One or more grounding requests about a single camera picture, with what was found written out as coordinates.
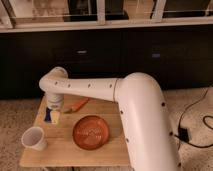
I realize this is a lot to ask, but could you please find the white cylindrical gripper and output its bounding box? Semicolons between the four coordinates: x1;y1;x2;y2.
46;93;64;124

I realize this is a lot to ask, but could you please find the orange ceramic bowl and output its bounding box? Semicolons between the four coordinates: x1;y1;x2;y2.
72;115;110;150

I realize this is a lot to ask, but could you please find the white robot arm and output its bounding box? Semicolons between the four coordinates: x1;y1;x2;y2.
39;67;182;171

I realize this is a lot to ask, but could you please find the blue sponge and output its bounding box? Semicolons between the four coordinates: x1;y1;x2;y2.
44;107;52;123

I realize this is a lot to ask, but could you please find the orange carrot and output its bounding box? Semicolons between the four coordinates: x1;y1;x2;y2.
63;98;89;113

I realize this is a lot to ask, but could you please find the white plastic cup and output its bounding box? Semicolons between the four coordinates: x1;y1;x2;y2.
21;127;47;151

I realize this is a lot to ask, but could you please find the wooden side table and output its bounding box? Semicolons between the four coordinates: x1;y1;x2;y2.
20;98;130;167

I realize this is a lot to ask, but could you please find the black power adapter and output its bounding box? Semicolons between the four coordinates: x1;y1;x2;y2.
178;128;189;142

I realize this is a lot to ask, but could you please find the dark cabinet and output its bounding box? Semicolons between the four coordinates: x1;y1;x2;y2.
0;26;213;99

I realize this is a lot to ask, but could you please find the black power cable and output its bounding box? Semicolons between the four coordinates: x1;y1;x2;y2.
173;87;213;161

